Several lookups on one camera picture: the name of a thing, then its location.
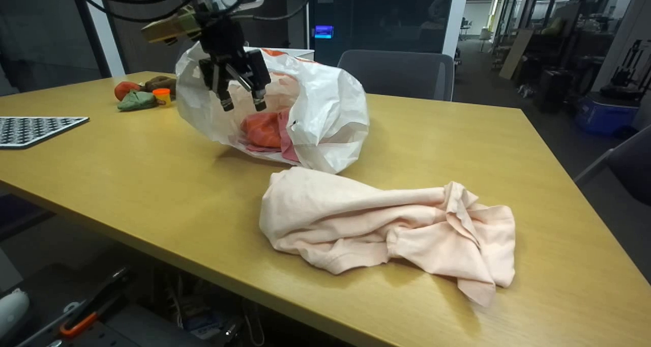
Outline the white plastic carrier bag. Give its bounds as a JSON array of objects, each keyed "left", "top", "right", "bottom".
[{"left": 175, "top": 42, "right": 370, "bottom": 175}]

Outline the green plush toy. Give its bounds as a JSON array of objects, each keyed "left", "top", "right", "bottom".
[{"left": 117, "top": 90, "right": 158, "bottom": 112}]

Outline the brown plush toy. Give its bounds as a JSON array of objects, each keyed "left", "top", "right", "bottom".
[{"left": 144, "top": 75, "right": 177, "bottom": 96}]

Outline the leaning cardboard sheet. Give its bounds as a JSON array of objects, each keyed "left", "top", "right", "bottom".
[{"left": 498, "top": 28, "right": 535, "bottom": 81}]

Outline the orange clothing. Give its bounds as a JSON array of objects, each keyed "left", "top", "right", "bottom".
[{"left": 240, "top": 111, "right": 283, "bottom": 149}]

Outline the clamp with orange handle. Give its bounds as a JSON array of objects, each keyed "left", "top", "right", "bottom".
[{"left": 58, "top": 266, "right": 134, "bottom": 338}]

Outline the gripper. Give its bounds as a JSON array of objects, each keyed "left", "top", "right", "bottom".
[{"left": 195, "top": 12, "right": 272, "bottom": 112}]

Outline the black stand pole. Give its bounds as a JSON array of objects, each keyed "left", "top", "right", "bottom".
[{"left": 65, "top": 0, "right": 113, "bottom": 79}]

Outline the patterned calibration board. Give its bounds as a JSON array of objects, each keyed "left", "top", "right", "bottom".
[{"left": 0, "top": 116, "right": 90, "bottom": 150}]

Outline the blue bin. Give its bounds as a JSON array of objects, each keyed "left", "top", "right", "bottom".
[{"left": 575, "top": 93, "right": 639, "bottom": 137}]

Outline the red-orange plush toy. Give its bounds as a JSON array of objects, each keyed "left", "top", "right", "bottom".
[{"left": 114, "top": 81, "right": 142, "bottom": 102}]

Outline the grey office chair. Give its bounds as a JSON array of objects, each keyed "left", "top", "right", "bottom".
[
  {"left": 574, "top": 125, "right": 651, "bottom": 207},
  {"left": 337, "top": 49, "right": 455, "bottom": 102}
]

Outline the pink clothing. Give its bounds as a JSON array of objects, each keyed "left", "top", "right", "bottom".
[{"left": 239, "top": 108, "right": 302, "bottom": 163}]

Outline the black tripod stand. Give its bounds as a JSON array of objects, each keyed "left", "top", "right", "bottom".
[{"left": 600, "top": 39, "right": 651, "bottom": 101}]

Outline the pale peach shirt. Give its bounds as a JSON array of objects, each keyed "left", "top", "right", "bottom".
[{"left": 259, "top": 166, "right": 517, "bottom": 308}]

